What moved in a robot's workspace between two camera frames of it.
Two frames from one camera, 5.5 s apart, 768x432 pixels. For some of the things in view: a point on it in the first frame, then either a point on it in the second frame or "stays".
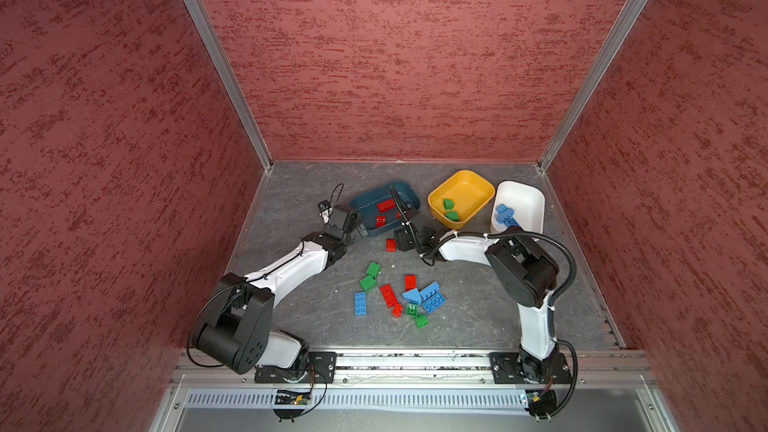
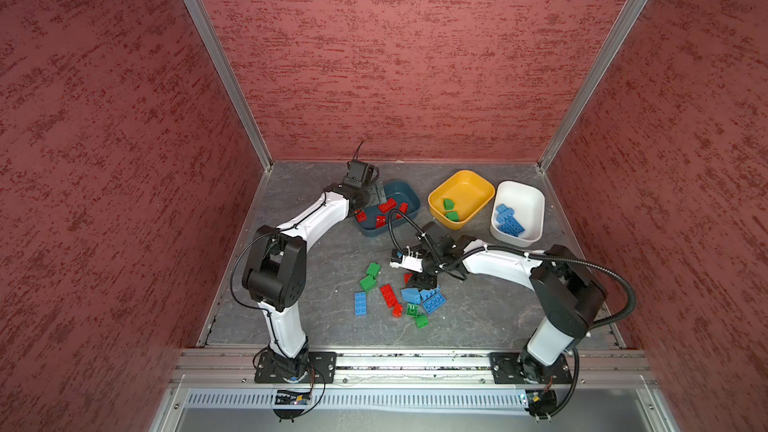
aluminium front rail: (233, 371) stays
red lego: (386, 205) stays
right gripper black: (401, 237) -> (420, 281)
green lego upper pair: (373, 269) stays
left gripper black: (358, 226) -> (373, 198)
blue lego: (504, 215) stays
